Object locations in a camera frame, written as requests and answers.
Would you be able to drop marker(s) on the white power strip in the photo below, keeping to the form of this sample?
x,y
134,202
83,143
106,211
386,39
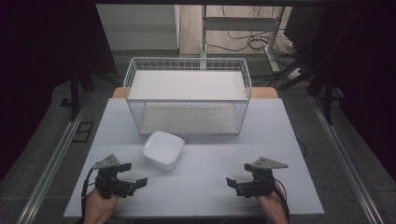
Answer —
x,y
294,73

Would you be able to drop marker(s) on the wooden table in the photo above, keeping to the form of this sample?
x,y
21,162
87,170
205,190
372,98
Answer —
x,y
264,92

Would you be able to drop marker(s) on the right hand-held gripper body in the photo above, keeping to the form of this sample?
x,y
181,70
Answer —
x,y
263,185

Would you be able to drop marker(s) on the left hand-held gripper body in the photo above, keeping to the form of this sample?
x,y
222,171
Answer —
x,y
107,183

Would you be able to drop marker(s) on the white cabinet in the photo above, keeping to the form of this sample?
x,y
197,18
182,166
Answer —
x,y
137,28

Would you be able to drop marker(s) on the black metal stand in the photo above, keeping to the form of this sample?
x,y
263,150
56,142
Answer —
x,y
74,102
327,105

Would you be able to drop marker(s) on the person's left hand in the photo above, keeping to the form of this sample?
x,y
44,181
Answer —
x,y
100,202

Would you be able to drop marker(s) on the dark curtain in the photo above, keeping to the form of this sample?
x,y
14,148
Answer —
x,y
367,77
40,77

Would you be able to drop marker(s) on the white desk frame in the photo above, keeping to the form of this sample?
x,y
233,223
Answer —
x,y
239,23

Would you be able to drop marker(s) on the aluminium floor rail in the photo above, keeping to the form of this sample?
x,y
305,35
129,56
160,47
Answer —
x,y
345,158
46,168

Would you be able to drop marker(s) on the person's right hand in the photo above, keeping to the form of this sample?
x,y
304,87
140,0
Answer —
x,y
270,202

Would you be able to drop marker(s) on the white square bowl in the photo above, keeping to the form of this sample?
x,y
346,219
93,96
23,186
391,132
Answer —
x,y
163,150

